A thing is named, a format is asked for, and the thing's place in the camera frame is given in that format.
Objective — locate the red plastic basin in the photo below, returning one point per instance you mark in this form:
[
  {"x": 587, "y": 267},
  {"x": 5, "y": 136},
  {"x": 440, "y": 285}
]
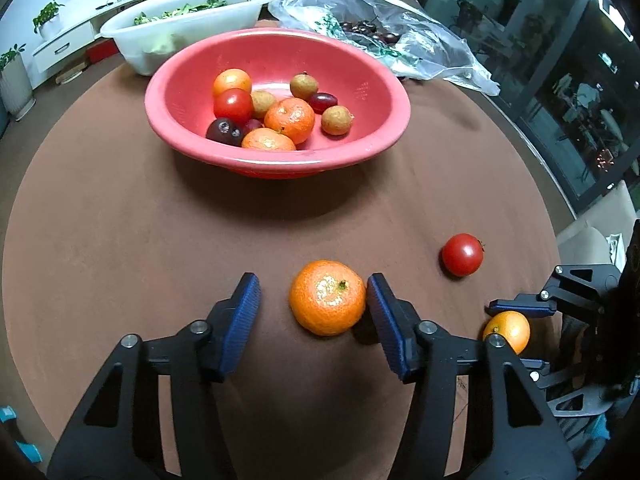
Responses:
[{"x": 350, "y": 75}]

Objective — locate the small plant in white pot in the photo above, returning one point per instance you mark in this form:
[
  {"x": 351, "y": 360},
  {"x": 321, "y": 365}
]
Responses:
[{"x": 50, "y": 27}]

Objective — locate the plant in tall white pot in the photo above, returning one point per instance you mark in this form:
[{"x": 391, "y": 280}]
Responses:
[{"x": 15, "y": 85}]

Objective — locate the green leafy vegetables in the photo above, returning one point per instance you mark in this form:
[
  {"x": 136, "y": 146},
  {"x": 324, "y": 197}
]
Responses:
[{"x": 190, "y": 8}]

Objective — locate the smooth round orange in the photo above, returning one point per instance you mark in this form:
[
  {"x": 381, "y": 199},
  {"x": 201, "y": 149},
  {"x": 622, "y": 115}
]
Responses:
[
  {"x": 232, "y": 81},
  {"x": 510, "y": 332}
]

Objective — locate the beige chair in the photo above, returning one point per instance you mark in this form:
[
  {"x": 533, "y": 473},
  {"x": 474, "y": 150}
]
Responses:
[{"x": 590, "y": 230}]

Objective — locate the bumpy orange mandarin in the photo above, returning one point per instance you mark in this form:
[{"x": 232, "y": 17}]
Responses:
[
  {"x": 325, "y": 300},
  {"x": 268, "y": 141},
  {"x": 290, "y": 120}
]

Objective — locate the clear plastic bag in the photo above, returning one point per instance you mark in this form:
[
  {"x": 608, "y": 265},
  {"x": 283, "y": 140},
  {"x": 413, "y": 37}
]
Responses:
[{"x": 435, "y": 60}]

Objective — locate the red box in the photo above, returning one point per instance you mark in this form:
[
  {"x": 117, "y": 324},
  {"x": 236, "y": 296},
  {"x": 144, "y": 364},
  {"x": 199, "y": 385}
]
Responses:
[{"x": 102, "y": 53}]

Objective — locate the red grape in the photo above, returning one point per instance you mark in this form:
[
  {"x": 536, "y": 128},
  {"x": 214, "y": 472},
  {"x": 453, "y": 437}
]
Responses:
[{"x": 252, "y": 125}]

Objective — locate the dark purple plum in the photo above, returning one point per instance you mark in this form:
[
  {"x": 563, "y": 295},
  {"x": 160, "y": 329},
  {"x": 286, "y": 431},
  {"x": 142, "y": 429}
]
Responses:
[{"x": 224, "y": 131}]

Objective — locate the dark red plum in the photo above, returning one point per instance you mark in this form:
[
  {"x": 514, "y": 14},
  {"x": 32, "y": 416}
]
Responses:
[{"x": 322, "y": 102}]

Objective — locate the glass door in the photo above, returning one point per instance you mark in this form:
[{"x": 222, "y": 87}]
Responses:
[{"x": 525, "y": 60}]

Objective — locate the white plastic basin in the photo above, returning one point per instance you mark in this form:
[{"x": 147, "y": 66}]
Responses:
[{"x": 130, "y": 45}]

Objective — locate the white television stand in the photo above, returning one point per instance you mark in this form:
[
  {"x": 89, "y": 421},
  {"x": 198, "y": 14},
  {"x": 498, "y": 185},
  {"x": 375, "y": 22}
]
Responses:
[{"x": 60, "y": 47}]

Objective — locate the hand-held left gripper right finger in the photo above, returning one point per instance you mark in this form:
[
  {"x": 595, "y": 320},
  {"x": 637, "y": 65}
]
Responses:
[{"x": 387, "y": 325}]

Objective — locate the pile of dark cherries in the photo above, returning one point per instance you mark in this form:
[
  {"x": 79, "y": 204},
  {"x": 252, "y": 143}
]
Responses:
[{"x": 370, "y": 30}]

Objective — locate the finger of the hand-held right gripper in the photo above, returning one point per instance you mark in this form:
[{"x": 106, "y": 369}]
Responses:
[
  {"x": 540, "y": 366},
  {"x": 515, "y": 306}
]

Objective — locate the red tomato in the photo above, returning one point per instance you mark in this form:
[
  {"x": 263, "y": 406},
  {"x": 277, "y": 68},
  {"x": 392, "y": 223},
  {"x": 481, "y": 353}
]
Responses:
[
  {"x": 232, "y": 105},
  {"x": 461, "y": 256}
]

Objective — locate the brown longan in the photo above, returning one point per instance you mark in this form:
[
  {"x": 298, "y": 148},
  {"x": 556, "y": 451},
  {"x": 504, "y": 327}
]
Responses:
[
  {"x": 262, "y": 104},
  {"x": 304, "y": 86},
  {"x": 337, "y": 120}
]

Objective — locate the teal object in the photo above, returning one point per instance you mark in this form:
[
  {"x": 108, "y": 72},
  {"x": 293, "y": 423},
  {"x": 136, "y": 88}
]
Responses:
[
  {"x": 27, "y": 452},
  {"x": 7, "y": 412}
]

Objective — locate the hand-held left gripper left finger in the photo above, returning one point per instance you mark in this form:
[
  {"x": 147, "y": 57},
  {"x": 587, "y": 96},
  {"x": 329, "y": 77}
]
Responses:
[{"x": 240, "y": 325}]

